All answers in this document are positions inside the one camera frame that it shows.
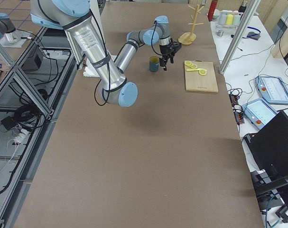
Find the black usb hub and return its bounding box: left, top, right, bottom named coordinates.
left=229, top=94, right=244, bottom=125

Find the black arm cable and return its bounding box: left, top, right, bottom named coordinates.
left=86, top=9, right=166, bottom=106

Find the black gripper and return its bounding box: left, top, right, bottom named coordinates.
left=158, top=39, right=175, bottom=71

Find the wooden cutting board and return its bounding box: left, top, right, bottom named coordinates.
left=184, top=60, right=219, bottom=93

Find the yellow cup on tray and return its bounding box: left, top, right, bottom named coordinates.
left=225, top=14, right=233, bottom=26

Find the small metal weight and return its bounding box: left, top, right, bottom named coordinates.
left=216, top=30, right=224, bottom=37

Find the far blue teach pendant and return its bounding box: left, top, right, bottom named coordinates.
left=256, top=76, right=288, bottom=105

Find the grey cup on tray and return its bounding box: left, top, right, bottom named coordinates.
left=218, top=12, right=227, bottom=25

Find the near blue teach pendant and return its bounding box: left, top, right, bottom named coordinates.
left=242, top=98, right=278, bottom=130

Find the lemon slice under knife tip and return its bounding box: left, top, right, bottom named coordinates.
left=198, top=68, right=207, bottom=76

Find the aluminium frame post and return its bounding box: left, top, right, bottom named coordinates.
left=219, top=0, right=260, bottom=75

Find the yellow plastic knife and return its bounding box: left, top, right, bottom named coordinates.
left=186, top=68, right=201, bottom=72

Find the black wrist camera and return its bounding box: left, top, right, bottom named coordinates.
left=171, top=41, right=182, bottom=54

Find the brown table mat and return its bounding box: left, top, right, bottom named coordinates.
left=2, top=0, right=265, bottom=228

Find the blue teach pendant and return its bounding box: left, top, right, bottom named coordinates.
left=256, top=76, right=288, bottom=105
left=242, top=98, right=278, bottom=130

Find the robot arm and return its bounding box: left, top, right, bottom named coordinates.
left=0, top=13, right=25, bottom=48
left=30, top=0, right=181, bottom=107

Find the blue mug yellow inside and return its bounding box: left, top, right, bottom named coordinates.
left=149, top=56, right=159, bottom=72

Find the red bottle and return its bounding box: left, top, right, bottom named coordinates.
left=207, top=0, right=218, bottom=21

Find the wooden cup storage rack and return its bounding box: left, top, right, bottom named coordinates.
left=178, top=4, right=204, bottom=46

